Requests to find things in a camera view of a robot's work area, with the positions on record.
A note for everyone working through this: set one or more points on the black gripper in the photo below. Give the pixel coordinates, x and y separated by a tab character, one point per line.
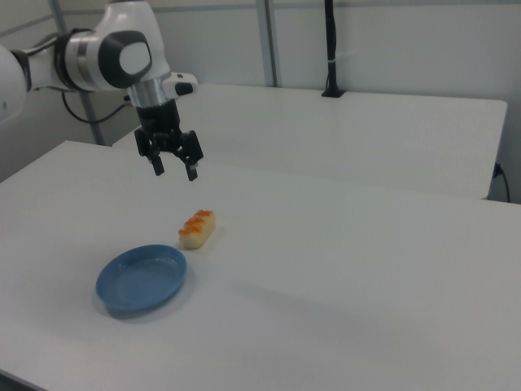
158	119

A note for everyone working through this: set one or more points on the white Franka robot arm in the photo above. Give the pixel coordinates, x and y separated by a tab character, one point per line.
102	53

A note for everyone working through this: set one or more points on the bread with orange topping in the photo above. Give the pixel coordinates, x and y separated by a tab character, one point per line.
197	228

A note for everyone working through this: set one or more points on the blue oval plate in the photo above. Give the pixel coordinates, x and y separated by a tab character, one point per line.
141	281

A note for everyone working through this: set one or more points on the white rear table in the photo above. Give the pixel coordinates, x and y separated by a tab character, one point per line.
346	134

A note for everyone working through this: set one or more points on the grey slanted frame post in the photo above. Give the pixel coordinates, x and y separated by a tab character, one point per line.
77	81

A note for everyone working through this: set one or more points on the grey partition frame post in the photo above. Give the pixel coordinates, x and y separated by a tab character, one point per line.
272	42

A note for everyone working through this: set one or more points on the black camera stand pole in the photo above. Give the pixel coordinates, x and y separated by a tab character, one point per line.
333	49

